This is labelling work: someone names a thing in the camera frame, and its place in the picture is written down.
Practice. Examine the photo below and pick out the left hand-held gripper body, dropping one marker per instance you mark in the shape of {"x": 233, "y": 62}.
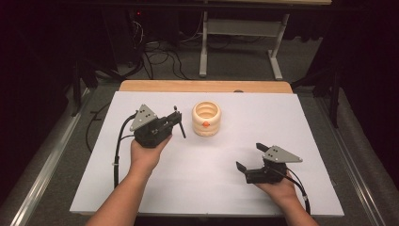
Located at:
{"x": 152, "y": 133}

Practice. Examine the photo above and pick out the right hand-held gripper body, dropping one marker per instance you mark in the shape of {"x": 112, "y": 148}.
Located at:
{"x": 266, "y": 174}

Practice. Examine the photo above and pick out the cream ribbed holder cup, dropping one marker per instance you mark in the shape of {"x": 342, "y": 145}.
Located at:
{"x": 206, "y": 119}

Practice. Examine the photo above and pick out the person's right hand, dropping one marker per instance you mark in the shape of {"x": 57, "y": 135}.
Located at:
{"x": 279, "y": 190}

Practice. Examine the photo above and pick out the person's left hand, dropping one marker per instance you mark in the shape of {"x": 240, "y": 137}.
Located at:
{"x": 147, "y": 157}

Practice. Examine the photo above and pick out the wooden table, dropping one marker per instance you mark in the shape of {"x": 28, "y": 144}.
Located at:
{"x": 204, "y": 86}

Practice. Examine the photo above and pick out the white table board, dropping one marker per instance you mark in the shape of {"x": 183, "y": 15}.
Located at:
{"x": 204, "y": 188}

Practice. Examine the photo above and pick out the black metal stand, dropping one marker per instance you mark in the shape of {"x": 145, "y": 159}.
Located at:
{"x": 76, "y": 88}
{"x": 335, "y": 94}

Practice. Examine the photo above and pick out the dark cabinet with red light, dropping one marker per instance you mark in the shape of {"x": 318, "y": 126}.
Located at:
{"x": 125, "y": 34}

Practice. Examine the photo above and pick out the aluminium floor rail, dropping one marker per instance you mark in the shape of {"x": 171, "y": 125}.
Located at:
{"x": 47, "y": 169}
{"x": 351, "y": 163}

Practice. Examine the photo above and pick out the white metal desk frame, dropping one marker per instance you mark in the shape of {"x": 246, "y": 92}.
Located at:
{"x": 241, "y": 27}

